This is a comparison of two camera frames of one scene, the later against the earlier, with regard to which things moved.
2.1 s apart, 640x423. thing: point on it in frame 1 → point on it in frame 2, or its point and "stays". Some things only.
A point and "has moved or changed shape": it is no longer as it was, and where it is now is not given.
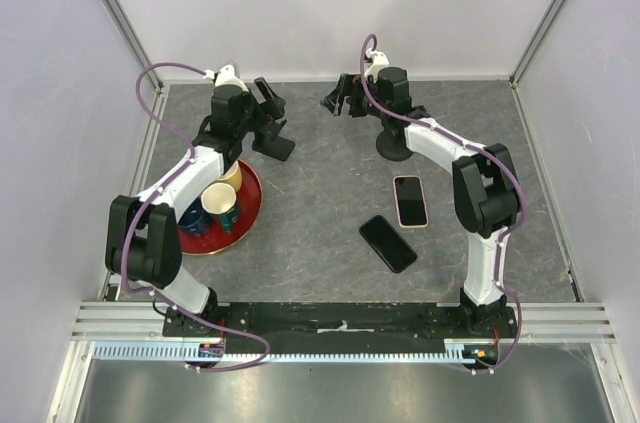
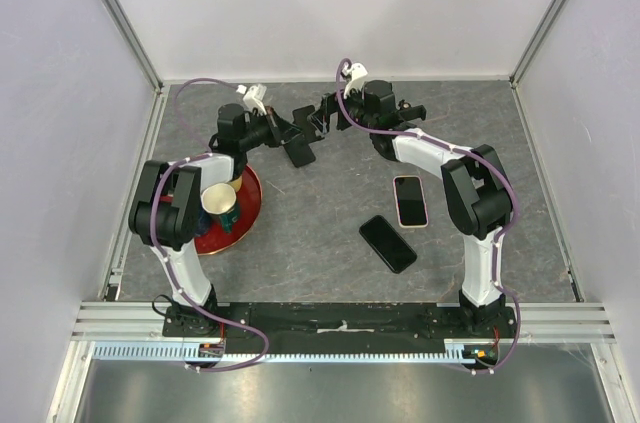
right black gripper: (348, 85) → (321, 119)
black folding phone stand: (268, 142) has moved or changed shape
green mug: (228, 218) stays
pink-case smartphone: (411, 202) stays
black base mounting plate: (466, 322) stays
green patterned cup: (218, 198) stays
